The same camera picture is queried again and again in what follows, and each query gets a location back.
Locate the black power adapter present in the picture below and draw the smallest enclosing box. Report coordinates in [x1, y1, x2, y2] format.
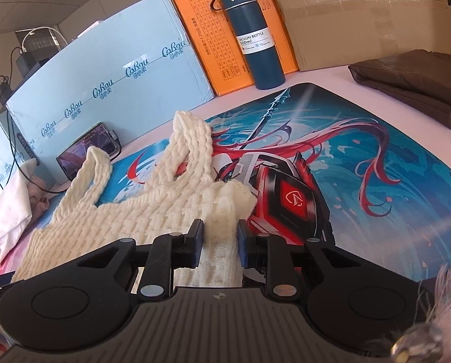
[16, 52, 49, 80]

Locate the black smartphone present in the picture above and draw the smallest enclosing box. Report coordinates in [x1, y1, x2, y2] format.
[55, 121, 122, 181]

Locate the black phone charging cable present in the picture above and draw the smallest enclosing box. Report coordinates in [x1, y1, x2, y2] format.
[0, 44, 71, 194]

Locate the folded dark brown garment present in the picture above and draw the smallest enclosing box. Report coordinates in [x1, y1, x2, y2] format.
[349, 49, 451, 129]

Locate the orange cardboard box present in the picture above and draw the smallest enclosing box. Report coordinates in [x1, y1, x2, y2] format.
[173, 0, 298, 96]

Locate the cream knitted vest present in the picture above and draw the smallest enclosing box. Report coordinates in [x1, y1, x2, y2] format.
[12, 112, 257, 288]

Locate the anime printed desk mat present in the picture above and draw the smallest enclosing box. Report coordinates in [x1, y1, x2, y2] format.
[0, 82, 451, 292]

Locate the white cloth bag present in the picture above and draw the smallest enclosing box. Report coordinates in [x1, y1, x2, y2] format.
[0, 170, 32, 264]

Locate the large light blue box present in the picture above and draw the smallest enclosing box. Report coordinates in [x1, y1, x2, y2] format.
[7, 0, 214, 183]

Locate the brown cardboard box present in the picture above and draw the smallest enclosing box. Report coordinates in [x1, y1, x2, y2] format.
[276, 0, 451, 71]

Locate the white charging cable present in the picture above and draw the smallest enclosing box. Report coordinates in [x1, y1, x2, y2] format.
[20, 25, 69, 48]

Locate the dark blue thermos bottle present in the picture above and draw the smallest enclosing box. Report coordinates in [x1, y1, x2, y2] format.
[210, 0, 285, 90]

